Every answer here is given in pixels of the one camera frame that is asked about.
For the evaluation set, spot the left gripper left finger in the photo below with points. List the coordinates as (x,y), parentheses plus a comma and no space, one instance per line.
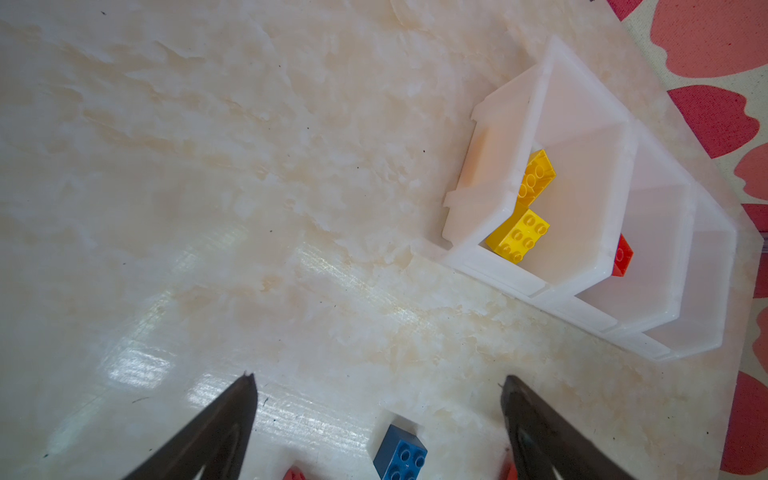
(213,444)

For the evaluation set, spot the white three-compartment plastic bin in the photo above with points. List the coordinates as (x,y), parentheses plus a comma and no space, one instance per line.
(613,177)

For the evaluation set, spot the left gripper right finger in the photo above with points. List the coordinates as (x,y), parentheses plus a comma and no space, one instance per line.
(545,445)

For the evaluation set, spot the yellow square lego brick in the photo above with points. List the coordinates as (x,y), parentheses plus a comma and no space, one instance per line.
(519,234)

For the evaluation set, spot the small yellow lego brick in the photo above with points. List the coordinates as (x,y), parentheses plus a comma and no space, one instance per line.
(539,174)

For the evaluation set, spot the red curved lego brick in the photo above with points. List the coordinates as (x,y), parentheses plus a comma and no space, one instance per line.
(294,473)

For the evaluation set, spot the small blue lego brick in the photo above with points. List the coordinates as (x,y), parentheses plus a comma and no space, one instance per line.
(401,455)

